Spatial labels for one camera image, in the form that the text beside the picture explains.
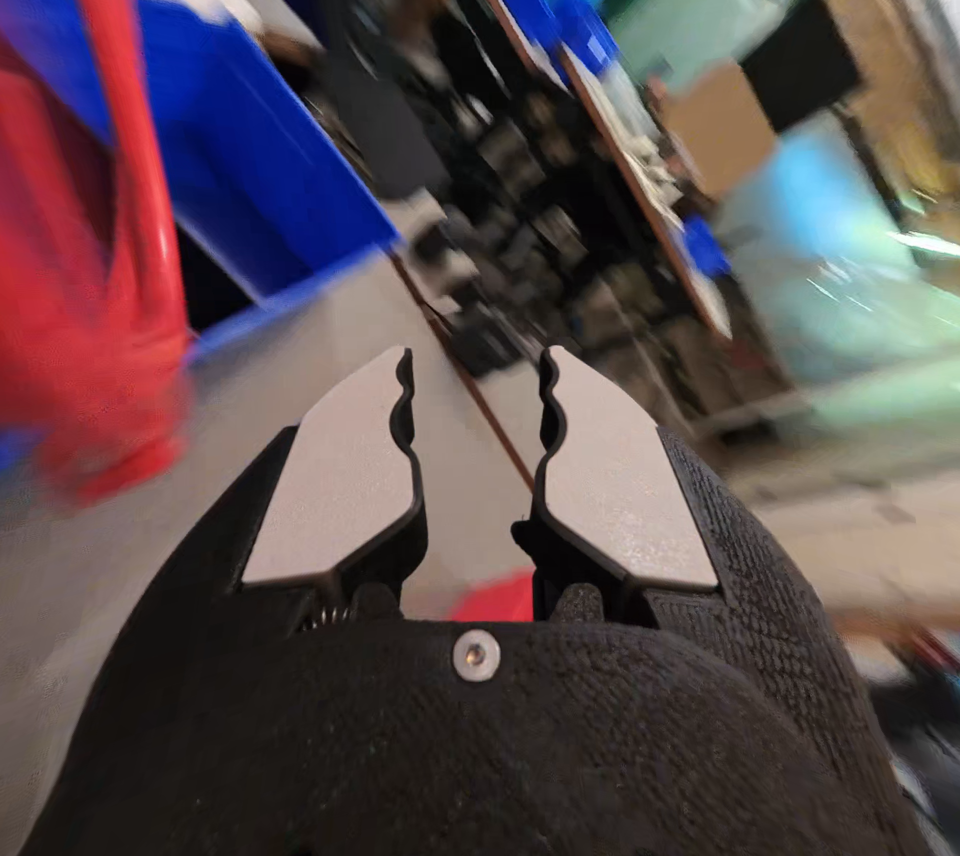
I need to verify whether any red ethernet cable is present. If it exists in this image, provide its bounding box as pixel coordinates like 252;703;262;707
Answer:
45;0;189;347

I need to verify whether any wooden top table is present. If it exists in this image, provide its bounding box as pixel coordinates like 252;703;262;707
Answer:
427;0;736;343

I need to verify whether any wooden sign board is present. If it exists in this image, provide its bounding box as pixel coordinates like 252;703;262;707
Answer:
666;65;779;199

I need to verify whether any black square panel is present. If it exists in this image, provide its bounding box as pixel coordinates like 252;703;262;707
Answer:
741;0;861;131

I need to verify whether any blue parts bin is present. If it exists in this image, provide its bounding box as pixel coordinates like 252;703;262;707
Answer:
495;0;567;47
555;1;624;79

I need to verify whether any black case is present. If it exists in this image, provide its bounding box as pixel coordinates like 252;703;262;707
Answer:
322;46;455;201

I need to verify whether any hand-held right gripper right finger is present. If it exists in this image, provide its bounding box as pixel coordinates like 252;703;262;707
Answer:
513;346;721;621

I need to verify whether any small blue bin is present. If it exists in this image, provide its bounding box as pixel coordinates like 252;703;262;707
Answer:
678;215;733;281

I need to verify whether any black bin divider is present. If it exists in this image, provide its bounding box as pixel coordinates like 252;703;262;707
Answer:
176;226;260;336

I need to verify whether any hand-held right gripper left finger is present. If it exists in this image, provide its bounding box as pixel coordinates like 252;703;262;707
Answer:
241;346;430;610

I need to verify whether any blue storage bin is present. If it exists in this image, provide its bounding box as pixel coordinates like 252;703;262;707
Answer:
0;0;402;362

